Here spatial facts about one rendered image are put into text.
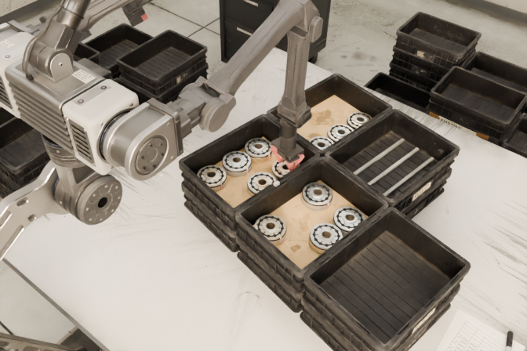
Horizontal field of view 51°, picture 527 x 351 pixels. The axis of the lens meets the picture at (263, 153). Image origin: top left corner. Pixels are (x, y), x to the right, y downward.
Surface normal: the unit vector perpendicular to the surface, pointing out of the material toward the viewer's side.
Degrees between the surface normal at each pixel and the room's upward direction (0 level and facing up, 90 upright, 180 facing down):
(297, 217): 0
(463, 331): 0
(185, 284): 0
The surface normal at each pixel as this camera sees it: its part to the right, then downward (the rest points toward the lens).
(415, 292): 0.02, -0.72
